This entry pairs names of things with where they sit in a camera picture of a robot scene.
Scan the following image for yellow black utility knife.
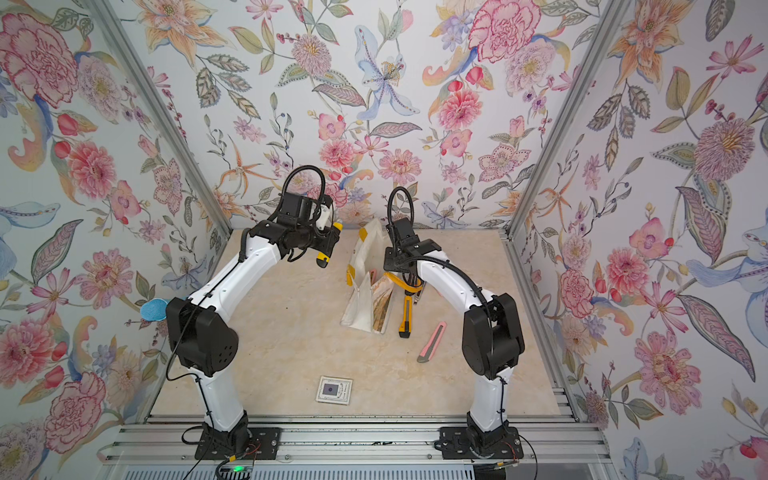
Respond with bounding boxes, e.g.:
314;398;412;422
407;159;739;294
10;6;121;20
315;222;343;268

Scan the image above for white canvas pouch yellow handles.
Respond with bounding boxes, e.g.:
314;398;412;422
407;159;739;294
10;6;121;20
340;219;395;335

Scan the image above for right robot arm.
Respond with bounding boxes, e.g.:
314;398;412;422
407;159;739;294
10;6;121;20
384;235;525;449

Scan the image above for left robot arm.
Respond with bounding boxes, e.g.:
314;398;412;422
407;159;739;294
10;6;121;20
166;220;343;437

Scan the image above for small square marker card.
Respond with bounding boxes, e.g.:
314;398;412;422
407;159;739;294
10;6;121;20
316;376;353;405

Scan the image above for blue foam microphone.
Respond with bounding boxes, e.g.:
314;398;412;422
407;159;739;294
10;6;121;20
140;298;168;322

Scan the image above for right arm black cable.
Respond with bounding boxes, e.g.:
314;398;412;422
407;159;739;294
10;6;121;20
386;185;418;238

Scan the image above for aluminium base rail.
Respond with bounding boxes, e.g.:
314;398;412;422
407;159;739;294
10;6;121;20
96;415;618;479

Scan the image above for aluminium corner post left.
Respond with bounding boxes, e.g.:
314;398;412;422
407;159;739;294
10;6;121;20
84;0;233;234

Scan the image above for aluminium corner post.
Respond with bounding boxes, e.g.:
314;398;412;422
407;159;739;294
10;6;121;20
84;0;233;234
506;0;631;238

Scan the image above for aluminium corner post right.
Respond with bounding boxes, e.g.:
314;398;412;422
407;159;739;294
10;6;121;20
506;0;631;238

